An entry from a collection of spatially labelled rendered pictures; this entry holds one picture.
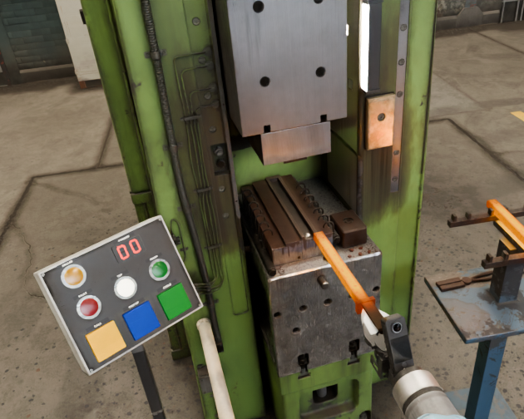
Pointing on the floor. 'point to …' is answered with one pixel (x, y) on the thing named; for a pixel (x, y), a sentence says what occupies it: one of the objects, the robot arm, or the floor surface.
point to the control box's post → (148, 381)
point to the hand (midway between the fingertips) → (369, 309)
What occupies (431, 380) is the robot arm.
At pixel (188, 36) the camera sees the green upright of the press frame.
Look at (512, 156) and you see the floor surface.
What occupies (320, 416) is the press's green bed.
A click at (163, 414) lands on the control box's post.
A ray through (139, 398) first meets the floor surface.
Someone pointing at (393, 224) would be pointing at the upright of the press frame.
